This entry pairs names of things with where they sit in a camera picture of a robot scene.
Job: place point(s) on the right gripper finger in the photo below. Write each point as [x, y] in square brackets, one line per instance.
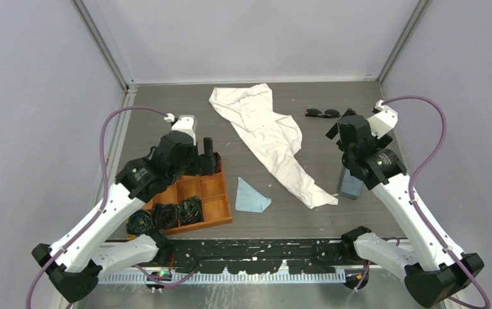
[382, 142]
[334, 130]

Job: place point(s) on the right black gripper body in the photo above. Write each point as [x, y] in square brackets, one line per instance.
[346, 158]

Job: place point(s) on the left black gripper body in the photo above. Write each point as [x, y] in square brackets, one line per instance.
[190, 167]

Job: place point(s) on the grey-blue glasses case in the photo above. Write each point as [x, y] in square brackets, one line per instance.
[350, 187]

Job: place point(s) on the light blue cleaning cloth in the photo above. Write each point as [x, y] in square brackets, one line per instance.
[248, 199]

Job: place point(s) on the white cloth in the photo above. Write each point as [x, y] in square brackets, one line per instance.
[273, 138]

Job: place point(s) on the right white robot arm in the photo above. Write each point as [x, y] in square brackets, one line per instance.
[437, 267]

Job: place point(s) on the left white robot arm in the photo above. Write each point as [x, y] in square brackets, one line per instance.
[76, 262]

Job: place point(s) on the black sunglasses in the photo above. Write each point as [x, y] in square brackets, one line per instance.
[329, 113]

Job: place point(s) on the dark rolled item top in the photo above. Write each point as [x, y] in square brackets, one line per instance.
[216, 163]

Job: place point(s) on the dark rolled item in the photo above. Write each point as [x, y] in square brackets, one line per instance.
[216, 163]
[165, 216]
[139, 223]
[190, 211]

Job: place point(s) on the orange wooden divider tray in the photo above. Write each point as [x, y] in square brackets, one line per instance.
[211, 189]

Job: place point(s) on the dark rolled item right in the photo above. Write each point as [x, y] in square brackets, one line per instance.
[190, 211]

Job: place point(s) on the dark rolled item middle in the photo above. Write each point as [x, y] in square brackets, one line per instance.
[165, 216]

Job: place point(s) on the dark rolled item left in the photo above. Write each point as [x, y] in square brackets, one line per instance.
[139, 223]

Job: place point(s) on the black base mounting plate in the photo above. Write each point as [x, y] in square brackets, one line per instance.
[254, 256]

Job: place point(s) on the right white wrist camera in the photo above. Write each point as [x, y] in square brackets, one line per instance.
[383, 120]

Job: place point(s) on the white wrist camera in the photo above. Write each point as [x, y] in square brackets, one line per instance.
[184, 123]
[383, 120]

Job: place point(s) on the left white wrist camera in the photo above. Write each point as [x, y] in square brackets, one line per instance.
[184, 123]

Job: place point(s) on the slotted aluminium front rail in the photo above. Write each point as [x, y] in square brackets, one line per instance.
[135, 277]

